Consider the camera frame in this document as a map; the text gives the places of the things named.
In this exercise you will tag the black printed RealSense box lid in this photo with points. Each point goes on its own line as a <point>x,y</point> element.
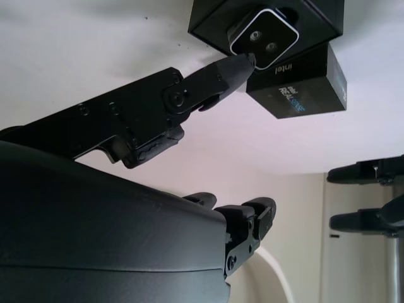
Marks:
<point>303,91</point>

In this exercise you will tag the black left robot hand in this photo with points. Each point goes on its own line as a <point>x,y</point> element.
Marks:
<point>363,221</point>

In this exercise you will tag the small silver camera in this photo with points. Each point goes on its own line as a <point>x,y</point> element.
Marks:
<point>268,41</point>

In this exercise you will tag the black box base with foam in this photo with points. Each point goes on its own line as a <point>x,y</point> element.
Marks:
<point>211,28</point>

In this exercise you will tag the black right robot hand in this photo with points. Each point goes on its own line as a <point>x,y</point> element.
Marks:
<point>94,227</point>

